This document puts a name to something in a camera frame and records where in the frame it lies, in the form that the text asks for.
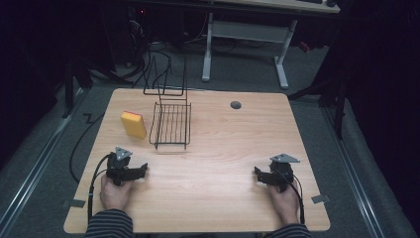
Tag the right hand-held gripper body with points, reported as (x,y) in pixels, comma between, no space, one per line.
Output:
(281,173)

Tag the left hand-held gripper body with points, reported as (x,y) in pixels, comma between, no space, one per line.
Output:
(117,168)

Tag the yellow sponge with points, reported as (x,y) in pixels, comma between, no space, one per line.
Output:
(133,125)

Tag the person's left hand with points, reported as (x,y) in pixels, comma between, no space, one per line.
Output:
(114,196)

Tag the person's right hand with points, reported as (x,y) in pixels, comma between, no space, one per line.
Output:
(286,203)

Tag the grey tape piece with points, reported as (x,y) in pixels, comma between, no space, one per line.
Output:
(78,203)
(320,199)

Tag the black stand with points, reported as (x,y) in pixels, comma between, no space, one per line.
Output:
(69,89)
(333,95)

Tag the red object on floor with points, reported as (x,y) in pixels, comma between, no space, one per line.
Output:
(304,47)

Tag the dark computer tower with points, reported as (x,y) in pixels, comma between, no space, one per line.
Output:
(138,29)

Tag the white-framed desk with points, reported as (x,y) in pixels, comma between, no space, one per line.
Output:
(247,31)

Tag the metal floor rail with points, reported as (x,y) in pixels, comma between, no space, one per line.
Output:
(36,168)
(353,172)

